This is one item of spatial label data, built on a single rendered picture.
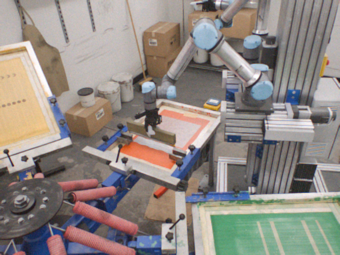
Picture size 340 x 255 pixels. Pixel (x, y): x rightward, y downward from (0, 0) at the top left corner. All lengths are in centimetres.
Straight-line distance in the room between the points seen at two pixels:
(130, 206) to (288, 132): 169
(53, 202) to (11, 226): 16
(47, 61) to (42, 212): 264
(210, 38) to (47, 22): 257
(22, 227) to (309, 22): 170
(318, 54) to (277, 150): 73
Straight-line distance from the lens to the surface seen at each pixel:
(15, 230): 122
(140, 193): 299
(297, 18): 186
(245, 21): 474
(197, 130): 211
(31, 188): 135
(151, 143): 199
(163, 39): 490
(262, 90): 162
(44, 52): 365
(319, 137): 220
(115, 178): 166
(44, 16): 373
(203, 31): 148
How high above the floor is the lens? 216
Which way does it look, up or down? 35 degrees down
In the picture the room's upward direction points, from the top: 4 degrees counter-clockwise
